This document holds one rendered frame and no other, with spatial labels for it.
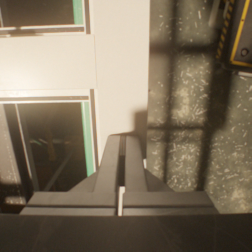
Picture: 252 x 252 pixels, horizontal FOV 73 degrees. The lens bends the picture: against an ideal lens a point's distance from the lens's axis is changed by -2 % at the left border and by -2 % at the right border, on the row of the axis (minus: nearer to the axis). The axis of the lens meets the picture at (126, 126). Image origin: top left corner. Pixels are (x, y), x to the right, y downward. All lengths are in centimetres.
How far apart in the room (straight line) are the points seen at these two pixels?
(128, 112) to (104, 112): 2
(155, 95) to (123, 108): 96
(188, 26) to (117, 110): 104
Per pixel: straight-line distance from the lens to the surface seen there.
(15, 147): 66
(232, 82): 126
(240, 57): 90
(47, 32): 22
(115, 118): 15
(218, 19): 108
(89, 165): 26
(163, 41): 111
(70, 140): 117
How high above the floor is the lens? 108
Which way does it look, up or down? 73 degrees down
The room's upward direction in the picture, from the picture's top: 179 degrees counter-clockwise
